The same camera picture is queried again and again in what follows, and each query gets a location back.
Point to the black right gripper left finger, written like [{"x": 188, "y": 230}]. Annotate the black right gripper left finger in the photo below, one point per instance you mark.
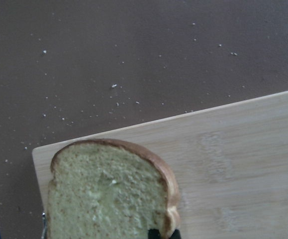
[{"x": 153, "y": 234}]

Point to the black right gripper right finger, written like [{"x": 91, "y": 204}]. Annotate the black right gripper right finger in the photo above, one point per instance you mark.
[{"x": 175, "y": 234}]

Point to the bread slice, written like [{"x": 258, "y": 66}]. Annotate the bread slice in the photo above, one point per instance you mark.
[{"x": 110, "y": 189}]

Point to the wooden cutting board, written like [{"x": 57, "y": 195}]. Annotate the wooden cutting board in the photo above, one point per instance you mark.
[{"x": 231, "y": 165}]

